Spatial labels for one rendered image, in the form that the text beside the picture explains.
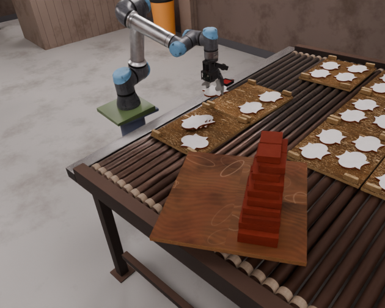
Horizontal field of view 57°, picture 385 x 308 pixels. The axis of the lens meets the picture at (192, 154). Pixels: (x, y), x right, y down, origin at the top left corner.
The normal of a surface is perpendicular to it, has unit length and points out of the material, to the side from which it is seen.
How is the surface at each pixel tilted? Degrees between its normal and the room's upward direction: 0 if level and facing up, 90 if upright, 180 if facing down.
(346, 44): 90
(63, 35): 90
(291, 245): 0
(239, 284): 0
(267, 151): 0
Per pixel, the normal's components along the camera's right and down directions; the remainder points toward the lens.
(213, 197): -0.07, -0.81
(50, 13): 0.64, 0.41
